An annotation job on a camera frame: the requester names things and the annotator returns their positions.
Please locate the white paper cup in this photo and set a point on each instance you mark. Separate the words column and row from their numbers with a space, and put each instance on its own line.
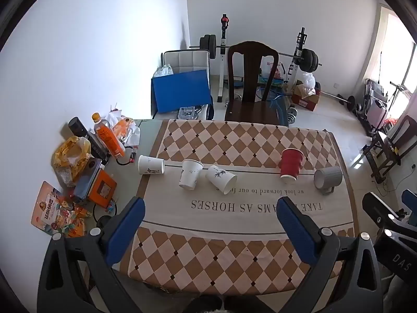
column 221, row 177
column 151, row 165
column 190, row 174

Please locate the brown checkered tablecloth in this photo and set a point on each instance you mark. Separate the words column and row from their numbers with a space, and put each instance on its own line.
column 228, row 234

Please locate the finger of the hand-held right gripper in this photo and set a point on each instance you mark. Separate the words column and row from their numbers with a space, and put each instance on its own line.
column 410, row 202
column 378, row 210

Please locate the blue board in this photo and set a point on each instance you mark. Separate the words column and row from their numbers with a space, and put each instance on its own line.
column 182, row 91

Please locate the red cardboard box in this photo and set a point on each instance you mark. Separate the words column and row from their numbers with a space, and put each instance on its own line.
column 306, row 101

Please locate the yellow plastic bag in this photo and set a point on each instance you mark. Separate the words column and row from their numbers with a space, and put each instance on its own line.
column 70, row 156

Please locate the red paper cup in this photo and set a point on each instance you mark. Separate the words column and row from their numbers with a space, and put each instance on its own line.
column 291, row 165

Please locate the clear plastic tray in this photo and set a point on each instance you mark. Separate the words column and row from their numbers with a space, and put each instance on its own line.
column 188, row 113

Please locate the grey mug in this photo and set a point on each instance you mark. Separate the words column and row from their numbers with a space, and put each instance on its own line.
column 327, row 177

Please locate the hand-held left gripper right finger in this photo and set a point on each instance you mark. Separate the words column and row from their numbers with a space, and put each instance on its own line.
column 298, row 231

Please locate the white orange plastic bag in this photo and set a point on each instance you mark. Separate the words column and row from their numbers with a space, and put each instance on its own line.
column 125, row 128

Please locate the white red-print plastic bag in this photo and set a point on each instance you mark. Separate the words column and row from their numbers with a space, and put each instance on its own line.
column 269, row 67

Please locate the black cylinder flask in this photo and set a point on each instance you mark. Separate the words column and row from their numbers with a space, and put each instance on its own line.
column 86, row 135

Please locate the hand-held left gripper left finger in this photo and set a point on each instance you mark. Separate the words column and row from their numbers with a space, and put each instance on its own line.
column 129, row 223

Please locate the grey padded chair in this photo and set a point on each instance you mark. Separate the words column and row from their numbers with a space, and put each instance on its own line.
column 185, row 60

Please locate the clear plastic bag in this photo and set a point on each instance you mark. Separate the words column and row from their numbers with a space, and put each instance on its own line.
column 164, row 71

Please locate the pink folded stroller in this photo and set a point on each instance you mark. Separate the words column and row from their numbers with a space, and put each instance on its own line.
column 376, row 107

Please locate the colourful snack packet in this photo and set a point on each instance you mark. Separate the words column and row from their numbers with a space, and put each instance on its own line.
column 53, row 212

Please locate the dark wooden side chair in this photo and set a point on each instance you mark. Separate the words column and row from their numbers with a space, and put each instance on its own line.
column 389, row 146

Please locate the grey flat device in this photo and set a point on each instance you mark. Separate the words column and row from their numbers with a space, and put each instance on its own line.
column 88, row 177

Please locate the small black barbell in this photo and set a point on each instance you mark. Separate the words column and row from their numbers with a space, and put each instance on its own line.
column 350, row 100

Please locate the orange drink bottle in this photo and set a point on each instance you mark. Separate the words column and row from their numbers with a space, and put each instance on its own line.
column 109, row 138

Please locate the white barbell rack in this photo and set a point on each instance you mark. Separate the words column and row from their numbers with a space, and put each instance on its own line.
column 222, row 45

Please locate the orange box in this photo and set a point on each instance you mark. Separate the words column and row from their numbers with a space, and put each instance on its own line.
column 102, row 189

